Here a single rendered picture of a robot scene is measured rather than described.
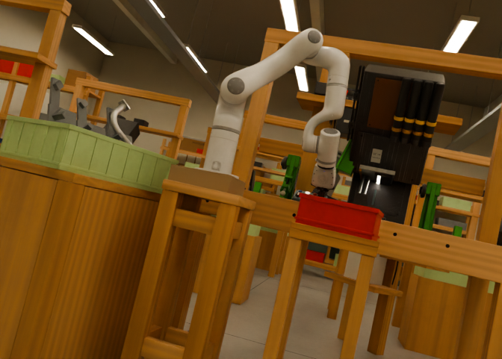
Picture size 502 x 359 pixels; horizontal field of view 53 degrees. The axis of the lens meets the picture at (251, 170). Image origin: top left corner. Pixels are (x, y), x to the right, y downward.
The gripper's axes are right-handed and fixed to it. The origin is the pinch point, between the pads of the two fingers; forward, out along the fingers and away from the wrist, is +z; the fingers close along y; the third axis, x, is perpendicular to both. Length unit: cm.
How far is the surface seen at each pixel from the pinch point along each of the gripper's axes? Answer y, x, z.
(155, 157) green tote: -72, -22, -14
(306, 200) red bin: -2.0, -27.7, -12.3
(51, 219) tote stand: -86, -75, -10
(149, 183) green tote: -71, -28, -4
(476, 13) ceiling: 109, 667, 21
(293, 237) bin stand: -3.1, -39.9, -2.0
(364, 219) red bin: 21.4, -31.3, -11.6
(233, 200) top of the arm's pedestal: -27, -44, -15
